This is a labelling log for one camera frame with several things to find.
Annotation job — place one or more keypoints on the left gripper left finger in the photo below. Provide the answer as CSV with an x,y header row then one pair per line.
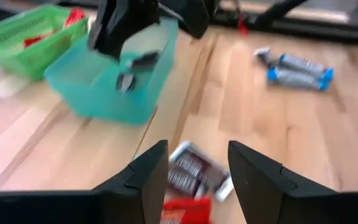
x,y
145,186

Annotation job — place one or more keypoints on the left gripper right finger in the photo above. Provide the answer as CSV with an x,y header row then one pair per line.
x,y
259,186

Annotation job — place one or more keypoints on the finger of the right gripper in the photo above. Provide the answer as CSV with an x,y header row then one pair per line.
x,y
194,15
117,25

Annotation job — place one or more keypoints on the red KitKat candy bar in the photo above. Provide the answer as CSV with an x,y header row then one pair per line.
x,y
75,15
186,211
33,40

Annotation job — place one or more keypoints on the white blue Hershey's candy bar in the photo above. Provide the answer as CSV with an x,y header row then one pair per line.
x,y
304,63
295,80

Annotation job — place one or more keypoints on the small red tag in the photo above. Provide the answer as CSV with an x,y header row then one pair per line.
x,y
242,26

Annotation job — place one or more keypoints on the teal plastic bin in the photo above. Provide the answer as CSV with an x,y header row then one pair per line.
x,y
98,99

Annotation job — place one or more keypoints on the green plastic basket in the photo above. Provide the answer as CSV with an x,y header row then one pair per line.
x,y
26,62

